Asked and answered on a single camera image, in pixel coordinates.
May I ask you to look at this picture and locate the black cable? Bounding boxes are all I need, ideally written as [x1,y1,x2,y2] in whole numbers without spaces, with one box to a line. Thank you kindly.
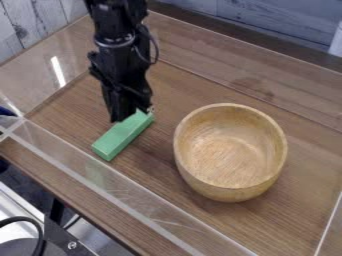
[0,215,48,256]

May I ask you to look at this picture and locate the clear acrylic front wall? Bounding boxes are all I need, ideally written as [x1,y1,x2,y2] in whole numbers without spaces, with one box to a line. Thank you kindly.
[0,99,257,256]

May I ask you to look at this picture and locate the brown wooden bowl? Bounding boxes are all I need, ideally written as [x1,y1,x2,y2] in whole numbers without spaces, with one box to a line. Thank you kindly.
[173,103,289,202]

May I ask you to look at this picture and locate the green rectangular block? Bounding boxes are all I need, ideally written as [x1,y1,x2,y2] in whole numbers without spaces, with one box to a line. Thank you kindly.
[91,110,154,161]

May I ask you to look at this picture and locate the black metal bracket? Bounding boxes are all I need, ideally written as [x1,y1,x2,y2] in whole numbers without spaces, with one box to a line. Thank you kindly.
[43,219,99,256]

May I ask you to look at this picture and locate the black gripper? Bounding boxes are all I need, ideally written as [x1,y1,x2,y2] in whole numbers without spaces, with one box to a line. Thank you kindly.
[88,41,153,123]

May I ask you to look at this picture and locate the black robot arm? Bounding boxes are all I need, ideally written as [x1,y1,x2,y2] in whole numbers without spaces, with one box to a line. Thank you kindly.
[84,0,153,122]

